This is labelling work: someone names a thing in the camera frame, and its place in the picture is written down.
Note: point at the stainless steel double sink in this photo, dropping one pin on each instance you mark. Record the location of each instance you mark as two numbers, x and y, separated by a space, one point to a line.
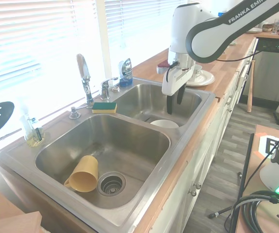
139 143

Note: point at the white base cabinets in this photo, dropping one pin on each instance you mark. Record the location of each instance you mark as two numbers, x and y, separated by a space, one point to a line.
207 157

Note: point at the white patterned teacup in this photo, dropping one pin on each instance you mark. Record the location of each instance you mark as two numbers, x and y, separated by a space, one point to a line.
197 71

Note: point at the chrome sink faucet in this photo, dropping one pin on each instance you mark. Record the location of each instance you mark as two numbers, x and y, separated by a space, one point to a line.
83 69

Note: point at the clear drinking glass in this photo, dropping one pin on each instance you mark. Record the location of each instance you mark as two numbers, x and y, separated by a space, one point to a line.
276 25

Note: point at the red grey wrist camera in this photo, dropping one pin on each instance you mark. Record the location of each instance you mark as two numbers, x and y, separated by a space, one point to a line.
162 67

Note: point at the blue dish soap bottle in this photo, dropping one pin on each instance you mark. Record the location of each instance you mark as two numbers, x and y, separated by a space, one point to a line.
125 71

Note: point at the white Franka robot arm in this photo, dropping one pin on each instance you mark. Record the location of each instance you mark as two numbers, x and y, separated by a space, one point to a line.
202 41

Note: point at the yellow plastic mug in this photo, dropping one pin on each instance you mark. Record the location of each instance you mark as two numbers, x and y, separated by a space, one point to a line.
83 176

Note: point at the stacked white plates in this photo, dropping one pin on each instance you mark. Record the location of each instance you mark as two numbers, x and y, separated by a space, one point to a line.
254 30

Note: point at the small white sink stopper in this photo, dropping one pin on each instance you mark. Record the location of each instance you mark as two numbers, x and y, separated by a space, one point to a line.
116 88

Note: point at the round metal cabinet knob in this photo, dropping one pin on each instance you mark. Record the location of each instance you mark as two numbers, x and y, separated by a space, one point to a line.
198 185
192 193

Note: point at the light wooden board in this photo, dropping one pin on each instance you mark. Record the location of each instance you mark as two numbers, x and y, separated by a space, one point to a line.
5 216

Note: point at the white dinner plate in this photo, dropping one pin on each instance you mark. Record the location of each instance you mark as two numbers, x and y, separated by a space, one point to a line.
205 78

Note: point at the black stand pole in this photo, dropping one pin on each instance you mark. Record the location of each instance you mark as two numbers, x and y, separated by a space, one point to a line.
245 170

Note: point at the chrome sink soap pump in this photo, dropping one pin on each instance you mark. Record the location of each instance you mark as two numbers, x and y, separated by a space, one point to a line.
74 114

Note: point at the white bowl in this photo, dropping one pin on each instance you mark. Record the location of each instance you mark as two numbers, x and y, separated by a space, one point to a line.
165 123

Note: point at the metal drain strainer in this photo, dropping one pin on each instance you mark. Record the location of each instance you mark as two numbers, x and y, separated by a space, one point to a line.
111 183

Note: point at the yellow green sponge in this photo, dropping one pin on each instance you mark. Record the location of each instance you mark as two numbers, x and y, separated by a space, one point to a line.
104 107

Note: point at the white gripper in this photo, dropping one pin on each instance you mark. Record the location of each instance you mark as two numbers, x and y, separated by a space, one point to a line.
172 82

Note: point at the clear hand soap dispenser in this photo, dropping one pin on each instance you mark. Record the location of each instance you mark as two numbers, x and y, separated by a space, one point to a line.
33 134

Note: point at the brown bowl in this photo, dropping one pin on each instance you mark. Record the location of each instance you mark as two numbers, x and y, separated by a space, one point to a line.
267 27

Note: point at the stainless steel dishwasher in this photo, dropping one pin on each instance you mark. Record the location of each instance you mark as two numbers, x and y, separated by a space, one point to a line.
268 72

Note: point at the wide white window blind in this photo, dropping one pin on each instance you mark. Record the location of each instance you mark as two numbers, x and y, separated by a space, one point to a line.
27 43

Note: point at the black white fiducial tag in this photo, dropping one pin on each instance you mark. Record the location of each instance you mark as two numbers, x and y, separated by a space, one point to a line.
267 145

